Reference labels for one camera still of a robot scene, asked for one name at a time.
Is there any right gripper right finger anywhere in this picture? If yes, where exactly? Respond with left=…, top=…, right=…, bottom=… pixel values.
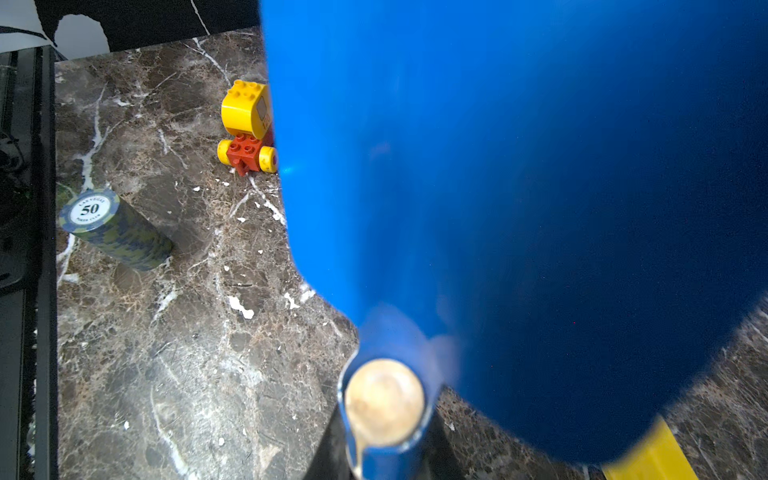
left=419, top=413, right=464, bottom=480

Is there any yellow red toy car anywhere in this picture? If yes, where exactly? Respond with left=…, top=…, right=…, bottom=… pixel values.
left=217, top=79, right=278, bottom=176

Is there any yellow tool wooden tip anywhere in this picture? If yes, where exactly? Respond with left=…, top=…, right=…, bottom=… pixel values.
left=601, top=416, right=698, bottom=480

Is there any blue trowel yellow handle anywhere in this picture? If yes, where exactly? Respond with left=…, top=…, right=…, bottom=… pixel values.
left=261, top=1, right=767, bottom=464

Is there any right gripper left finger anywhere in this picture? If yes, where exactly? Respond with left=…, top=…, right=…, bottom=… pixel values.
left=303, top=406, right=358, bottom=480

